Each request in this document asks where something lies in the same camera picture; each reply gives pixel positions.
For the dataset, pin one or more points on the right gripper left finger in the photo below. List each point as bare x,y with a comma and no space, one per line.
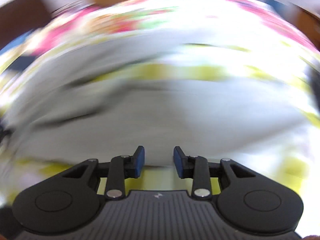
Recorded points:
121,168

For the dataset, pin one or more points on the grey sweatpants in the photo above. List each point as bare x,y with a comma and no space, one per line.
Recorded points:
159,91

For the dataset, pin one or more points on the checkered floral bed sheet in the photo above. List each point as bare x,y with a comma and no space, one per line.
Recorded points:
244,24

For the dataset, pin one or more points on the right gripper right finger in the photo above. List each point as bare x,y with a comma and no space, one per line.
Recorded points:
195,168

